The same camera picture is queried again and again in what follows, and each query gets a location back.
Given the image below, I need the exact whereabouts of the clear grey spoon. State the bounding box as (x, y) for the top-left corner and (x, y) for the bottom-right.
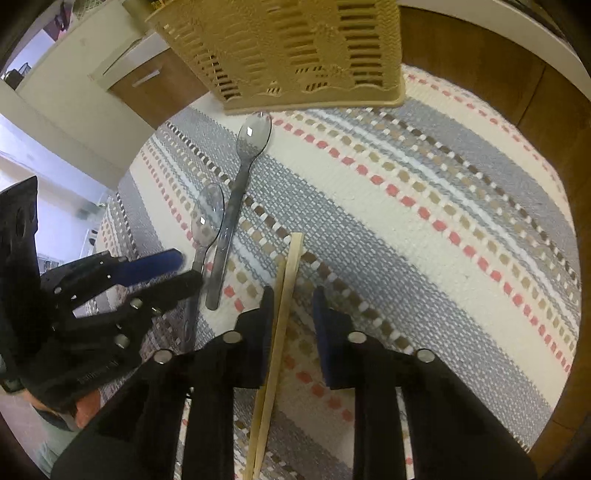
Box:
(180, 183), (224, 353)
(205, 112), (271, 310)

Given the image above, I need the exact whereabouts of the wooden chopstick diagonal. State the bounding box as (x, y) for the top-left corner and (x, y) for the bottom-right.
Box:
(242, 258), (287, 480)

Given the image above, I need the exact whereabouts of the wooden chopstick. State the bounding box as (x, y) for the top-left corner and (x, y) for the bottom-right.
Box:
(243, 232), (304, 479)

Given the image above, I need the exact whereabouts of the person's left forearm sleeve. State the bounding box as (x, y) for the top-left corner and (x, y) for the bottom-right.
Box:
(35, 409), (78, 477)

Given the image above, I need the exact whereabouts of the person's left hand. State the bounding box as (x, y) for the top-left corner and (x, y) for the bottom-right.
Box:
(22, 390), (101, 430)

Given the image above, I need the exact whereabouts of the striped woven table mat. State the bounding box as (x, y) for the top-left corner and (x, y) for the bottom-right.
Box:
(89, 64), (581, 480)

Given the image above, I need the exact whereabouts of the black mug on shelf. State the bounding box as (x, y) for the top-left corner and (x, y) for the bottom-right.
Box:
(3, 62), (31, 90)

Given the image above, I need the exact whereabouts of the beige plastic utensil basket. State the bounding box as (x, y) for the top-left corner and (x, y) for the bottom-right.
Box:
(146, 0), (406, 114)

